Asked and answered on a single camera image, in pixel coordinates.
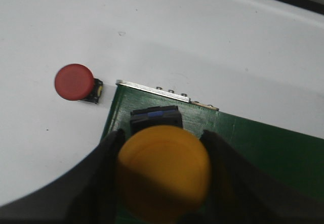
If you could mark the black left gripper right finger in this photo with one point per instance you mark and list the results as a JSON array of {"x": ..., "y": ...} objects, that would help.
[{"x": 242, "y": 193}]

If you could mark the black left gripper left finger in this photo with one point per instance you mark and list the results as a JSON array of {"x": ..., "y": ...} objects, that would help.
[{"x": 85, "y": 194}]

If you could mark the yellow mushroom push button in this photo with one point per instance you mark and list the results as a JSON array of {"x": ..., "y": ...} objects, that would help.
[{"x": 163, "y": 171}]

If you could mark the green conveyor belt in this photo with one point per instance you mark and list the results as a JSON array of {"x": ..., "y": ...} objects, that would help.
[{"x": 294, "y": 159}]

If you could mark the red mushroom push button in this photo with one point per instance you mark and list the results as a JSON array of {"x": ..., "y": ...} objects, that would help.
[{"x": 75, "y": 82}]

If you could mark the aluminium conveyor frame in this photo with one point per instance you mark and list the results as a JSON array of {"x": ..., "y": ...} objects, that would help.
[{"x": 167, "y": 94}]

